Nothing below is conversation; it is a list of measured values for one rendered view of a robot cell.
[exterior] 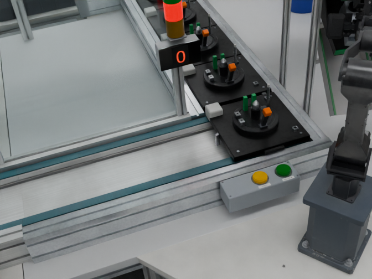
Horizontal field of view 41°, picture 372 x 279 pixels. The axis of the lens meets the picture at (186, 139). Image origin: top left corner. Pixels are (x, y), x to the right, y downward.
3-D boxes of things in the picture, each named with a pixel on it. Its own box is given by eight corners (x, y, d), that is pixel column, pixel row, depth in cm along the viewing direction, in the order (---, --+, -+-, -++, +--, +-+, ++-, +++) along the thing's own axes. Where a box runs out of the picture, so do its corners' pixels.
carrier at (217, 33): (241, 58, 185) (241, 27, 177) (180, 73, 180) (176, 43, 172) (217, 29, 203) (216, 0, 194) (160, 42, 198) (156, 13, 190)
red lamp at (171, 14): (185, 19, 135) (184, 2, 132) (168, 23, 134) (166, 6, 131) (180, 11, 139) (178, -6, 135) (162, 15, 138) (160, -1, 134)
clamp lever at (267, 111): (267, 126, 147) (272, 112, 141) (261, 128, 147) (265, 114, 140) (262, 116, 149) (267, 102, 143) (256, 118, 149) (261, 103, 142)
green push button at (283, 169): (293, 176, 138) (293, 171, 136) (279, 180, 137) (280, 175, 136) (286, 166, 141) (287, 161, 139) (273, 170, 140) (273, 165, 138)
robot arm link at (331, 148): (363, 185, 111) (368, 164, 107) (323, 176, 114) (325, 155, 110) (368, 165, 116) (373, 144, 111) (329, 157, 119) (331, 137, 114)
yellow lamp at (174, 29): (187, 36, 138) (185, 19, 135) (169, 40, 137) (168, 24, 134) (181, 27, 142) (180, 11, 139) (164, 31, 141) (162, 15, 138)
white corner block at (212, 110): (223, 119, 159) (223, 109, 156) (210, 123, 158) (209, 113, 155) (218, 111, 162) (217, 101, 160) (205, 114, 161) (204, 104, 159)
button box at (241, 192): (299, 191, 140) (301, 175, 136) (229, 213, 136) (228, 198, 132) (287, 175, 145) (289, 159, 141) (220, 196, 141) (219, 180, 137)
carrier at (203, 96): (271, 93, 167) (272, 61, 159) (203, 112, 162) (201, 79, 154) (242, 58, 185) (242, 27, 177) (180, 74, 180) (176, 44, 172)
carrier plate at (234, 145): (309, 140, 148) (310, 134, 147) (234, 163, 144) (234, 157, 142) (273, 96, 166) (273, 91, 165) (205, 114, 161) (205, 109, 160)
